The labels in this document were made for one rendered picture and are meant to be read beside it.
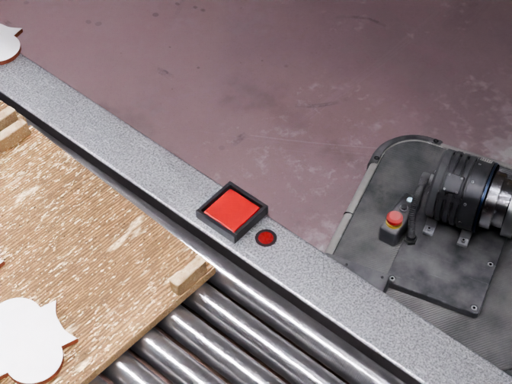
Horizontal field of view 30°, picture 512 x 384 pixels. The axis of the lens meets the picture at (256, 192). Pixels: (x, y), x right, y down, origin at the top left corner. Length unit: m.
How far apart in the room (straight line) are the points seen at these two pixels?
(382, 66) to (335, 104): 0.22
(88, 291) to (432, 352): 0.47
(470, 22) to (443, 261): 1.20
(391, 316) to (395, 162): 1.12
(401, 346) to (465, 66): 1.84
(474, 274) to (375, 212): 0.28
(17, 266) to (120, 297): 0.16
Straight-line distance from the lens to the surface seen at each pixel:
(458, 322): 2.14
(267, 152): 2.73
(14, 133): 1.51
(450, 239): 2.24
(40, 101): 1.62
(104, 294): 1.32
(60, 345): 1.28
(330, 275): 1.35
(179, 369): 1.27
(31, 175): 1.48
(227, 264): 1.35
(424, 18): 3.20
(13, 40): 1.73
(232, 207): 1.40
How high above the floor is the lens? 2.02
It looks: 50 degrees down
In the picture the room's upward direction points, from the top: 1 degrees counter-clockwise
